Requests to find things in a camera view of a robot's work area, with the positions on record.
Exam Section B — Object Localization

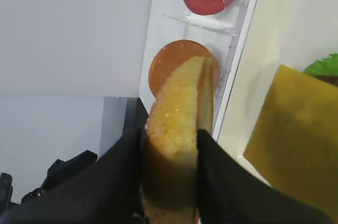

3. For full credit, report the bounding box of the sesame top bun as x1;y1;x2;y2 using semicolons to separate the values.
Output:
141;57;214;223

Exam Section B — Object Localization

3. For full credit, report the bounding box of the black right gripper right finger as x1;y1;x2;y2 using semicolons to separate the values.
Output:
196;129;332;224

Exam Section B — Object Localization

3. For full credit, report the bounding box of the orange cheese slice on stack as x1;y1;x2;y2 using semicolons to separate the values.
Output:
244;65;337;221

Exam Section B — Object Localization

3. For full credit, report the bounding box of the brown bottom bun upright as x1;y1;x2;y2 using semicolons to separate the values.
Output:
148;40;220;96

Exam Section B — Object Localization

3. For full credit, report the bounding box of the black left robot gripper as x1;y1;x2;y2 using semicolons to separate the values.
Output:
0;150;98;209

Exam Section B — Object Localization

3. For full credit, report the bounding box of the cream metal tray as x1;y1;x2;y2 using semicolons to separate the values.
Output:
213;0;337;176

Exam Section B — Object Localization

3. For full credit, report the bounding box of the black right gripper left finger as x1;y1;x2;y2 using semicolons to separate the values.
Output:
1;129;145;223

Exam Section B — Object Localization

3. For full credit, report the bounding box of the green lettuce under cheese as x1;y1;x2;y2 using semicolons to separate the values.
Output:
304;53;338;77

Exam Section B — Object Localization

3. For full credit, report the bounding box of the clear acrylic rack left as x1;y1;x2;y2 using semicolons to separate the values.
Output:
139;0;257;139

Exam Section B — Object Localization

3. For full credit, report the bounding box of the brown patty in stack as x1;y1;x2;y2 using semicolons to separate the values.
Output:
315;76;338;87

